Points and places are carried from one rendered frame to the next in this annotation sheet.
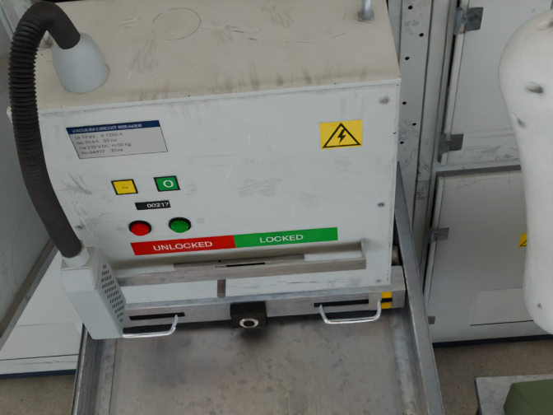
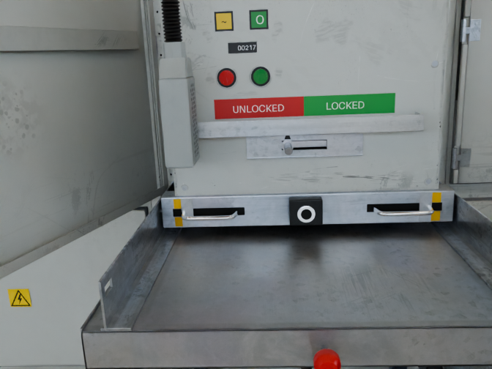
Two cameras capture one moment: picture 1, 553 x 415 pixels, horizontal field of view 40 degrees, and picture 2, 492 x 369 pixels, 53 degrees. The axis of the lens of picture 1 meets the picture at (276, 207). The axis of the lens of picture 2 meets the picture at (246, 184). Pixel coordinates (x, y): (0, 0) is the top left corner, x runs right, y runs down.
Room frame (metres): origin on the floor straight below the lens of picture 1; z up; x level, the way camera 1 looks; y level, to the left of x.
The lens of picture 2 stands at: (-0.19, 0.20, 1.18)
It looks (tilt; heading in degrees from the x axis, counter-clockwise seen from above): 15 degrees down; 359
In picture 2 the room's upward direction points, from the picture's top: 2 degrees counter-clockwise
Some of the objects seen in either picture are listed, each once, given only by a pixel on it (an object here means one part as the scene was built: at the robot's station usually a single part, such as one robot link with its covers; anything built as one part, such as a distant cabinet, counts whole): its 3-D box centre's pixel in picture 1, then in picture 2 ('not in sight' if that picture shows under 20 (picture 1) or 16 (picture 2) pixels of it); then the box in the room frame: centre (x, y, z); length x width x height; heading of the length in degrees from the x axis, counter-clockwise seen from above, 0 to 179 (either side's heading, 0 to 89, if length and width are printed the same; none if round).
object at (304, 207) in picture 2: (248, 316); (305, 211); (0.66, 0.07, 0.90); 0.06 x 0.03 x 0.05; 85
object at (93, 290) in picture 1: (95, 288); (179, 112); (0.63, 0.29, 1.09); 0.08 x 0.05 x 0.17; 175
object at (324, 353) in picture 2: not in sight; (326, 359); (0.33, 0.10, 0.82); 0.04 x 0.03 x 0.03; 175
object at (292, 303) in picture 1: (248, 297); (304, 206); (0.70, 0.07, 0.90); 0.54 x 0.05 x 0.06; 85
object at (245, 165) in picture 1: (228, 218); (303, 69); (0.68, 0.07, 1.15); 0.48 x 0.01 x 0.48; 85
